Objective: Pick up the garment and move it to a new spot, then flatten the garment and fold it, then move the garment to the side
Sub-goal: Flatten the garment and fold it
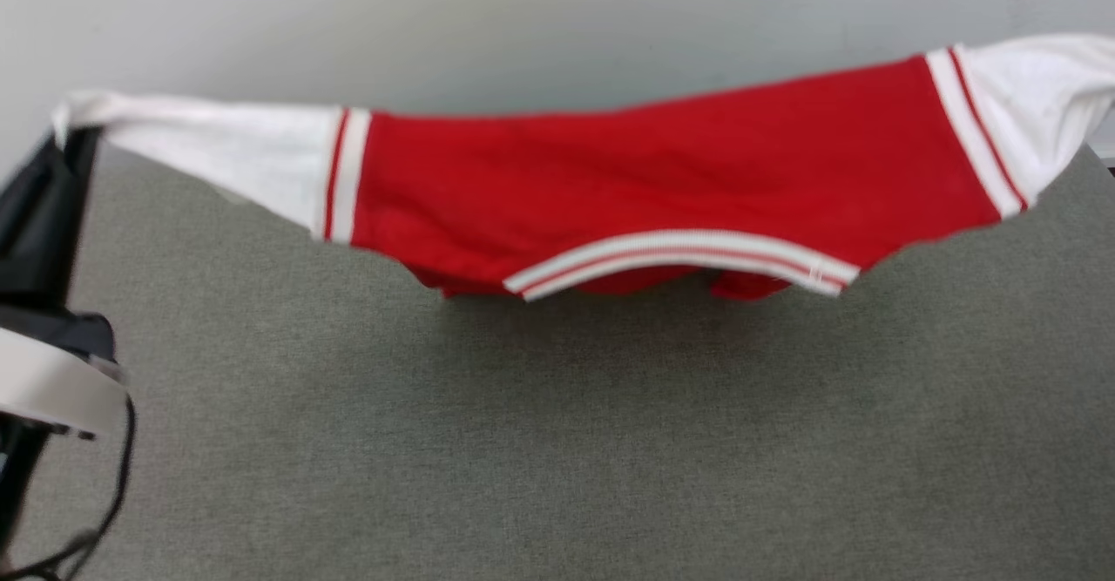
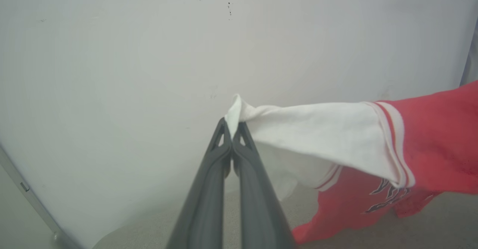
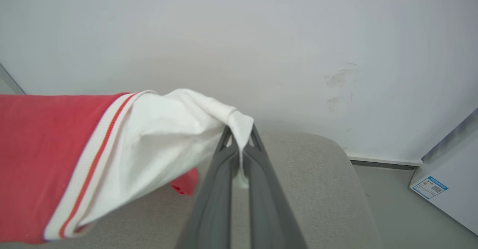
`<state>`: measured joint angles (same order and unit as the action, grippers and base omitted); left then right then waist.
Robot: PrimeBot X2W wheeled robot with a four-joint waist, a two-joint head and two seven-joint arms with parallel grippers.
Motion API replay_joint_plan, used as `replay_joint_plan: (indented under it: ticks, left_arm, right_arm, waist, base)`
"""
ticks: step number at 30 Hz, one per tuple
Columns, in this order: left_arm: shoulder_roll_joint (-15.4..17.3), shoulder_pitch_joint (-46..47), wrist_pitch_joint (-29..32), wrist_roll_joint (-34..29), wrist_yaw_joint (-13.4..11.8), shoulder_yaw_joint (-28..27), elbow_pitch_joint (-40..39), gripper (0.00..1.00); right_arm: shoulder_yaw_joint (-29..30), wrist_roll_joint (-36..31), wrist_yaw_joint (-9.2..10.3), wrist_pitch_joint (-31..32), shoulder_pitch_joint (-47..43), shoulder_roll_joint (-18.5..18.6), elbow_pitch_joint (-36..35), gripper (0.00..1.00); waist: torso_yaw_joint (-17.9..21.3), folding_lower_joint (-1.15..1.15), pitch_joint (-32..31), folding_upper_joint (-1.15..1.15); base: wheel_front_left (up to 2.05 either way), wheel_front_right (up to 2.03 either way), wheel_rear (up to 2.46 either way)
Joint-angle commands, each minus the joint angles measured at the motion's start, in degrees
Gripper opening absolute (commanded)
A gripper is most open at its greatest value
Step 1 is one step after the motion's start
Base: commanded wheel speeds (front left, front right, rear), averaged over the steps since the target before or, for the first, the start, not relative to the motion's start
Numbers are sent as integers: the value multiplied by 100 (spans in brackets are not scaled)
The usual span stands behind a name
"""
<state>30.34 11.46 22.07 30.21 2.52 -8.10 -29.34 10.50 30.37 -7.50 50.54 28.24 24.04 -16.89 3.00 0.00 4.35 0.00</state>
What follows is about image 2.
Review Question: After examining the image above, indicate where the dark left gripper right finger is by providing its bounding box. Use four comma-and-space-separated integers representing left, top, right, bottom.
233, 121, 298, 249

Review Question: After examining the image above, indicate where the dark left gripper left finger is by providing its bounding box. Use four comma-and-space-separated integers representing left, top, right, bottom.
166, 117, 233, 249

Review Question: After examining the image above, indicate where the red and white garment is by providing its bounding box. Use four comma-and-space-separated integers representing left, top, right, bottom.
225, 80, 478, 246

